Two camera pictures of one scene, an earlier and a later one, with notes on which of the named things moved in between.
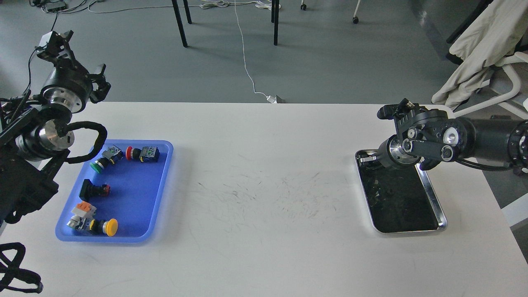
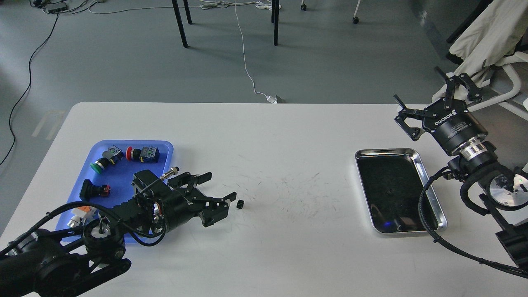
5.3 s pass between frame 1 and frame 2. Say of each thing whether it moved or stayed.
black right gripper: moved
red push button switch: stayed
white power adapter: stayed
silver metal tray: stayed
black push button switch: stayed
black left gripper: moved
